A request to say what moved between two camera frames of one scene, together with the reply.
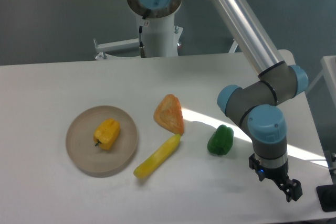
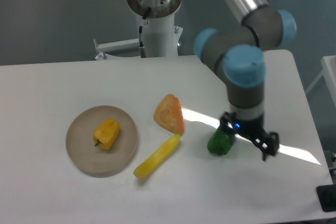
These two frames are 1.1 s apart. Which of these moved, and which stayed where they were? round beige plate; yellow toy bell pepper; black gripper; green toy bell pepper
Moved: black gripper
Stayed: yellow toy bell pepper; round beige plate; green toy bell pepper
